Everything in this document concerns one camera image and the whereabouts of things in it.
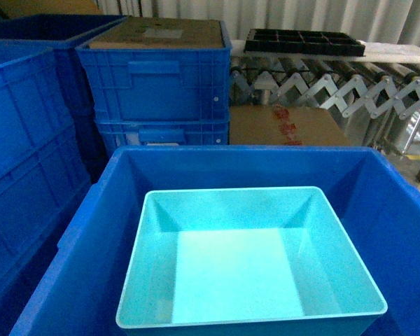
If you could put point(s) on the large blue bin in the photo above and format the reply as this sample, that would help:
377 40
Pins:
380 210

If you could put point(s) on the expandable roller conveyor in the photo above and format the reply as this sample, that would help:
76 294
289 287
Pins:
374 99

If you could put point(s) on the cardboard sheet on crate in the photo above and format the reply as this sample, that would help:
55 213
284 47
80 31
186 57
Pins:
144 33

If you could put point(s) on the brown cardboard box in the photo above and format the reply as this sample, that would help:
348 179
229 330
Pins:
284 126

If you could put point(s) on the blue crate stack far left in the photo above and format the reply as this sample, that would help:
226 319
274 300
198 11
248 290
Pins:
50 149

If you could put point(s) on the teal plastic box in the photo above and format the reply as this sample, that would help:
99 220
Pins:
245 261

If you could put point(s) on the blue crate under cardboard crate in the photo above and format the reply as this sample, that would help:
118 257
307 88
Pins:
162 133

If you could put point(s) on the black compartment tray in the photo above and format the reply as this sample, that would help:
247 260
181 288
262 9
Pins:
287 41

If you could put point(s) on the blue crate with cardboard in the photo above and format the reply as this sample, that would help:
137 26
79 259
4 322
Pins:
159 84

